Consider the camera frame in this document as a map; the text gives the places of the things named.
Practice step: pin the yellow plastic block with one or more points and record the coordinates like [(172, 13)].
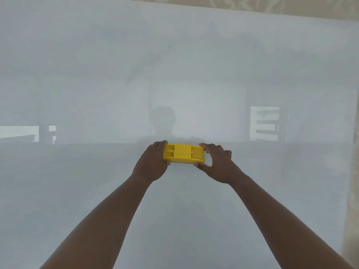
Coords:
[(183, 154)]

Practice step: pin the person's right thumb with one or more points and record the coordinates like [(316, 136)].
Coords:
[(202, 166)]

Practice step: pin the beige patterned curtain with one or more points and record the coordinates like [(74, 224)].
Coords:
[(252, 4)]

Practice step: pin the person's left hand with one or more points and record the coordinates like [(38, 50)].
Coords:
[(149, 165)]

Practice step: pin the white glossy backdrop board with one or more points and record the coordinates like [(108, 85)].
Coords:
[(179, 81)]

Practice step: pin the person's left forearm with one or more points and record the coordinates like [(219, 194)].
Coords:
[(98, 229)]

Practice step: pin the person's left fingers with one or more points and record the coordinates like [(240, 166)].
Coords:
[(159, 147)]

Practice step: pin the person's right forearm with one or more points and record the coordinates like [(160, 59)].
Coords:
[(286, 226)]

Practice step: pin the person's right hand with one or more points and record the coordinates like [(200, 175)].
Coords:
[(221, 168)]

